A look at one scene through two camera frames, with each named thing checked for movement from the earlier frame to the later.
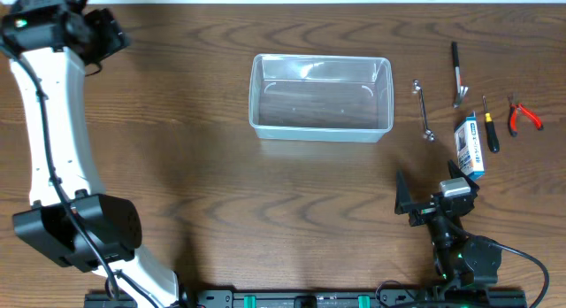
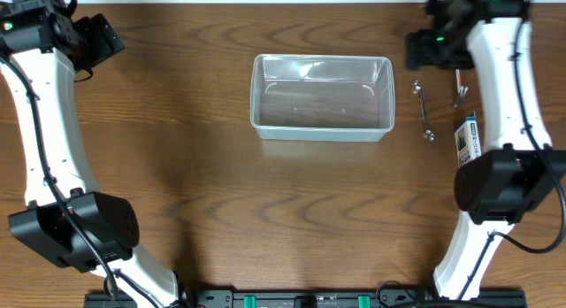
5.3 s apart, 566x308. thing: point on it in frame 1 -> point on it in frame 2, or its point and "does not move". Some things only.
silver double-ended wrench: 429,134 does not move
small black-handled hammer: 461,91 does not move
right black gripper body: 424,216 -> 434,48
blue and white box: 469,148 does not move
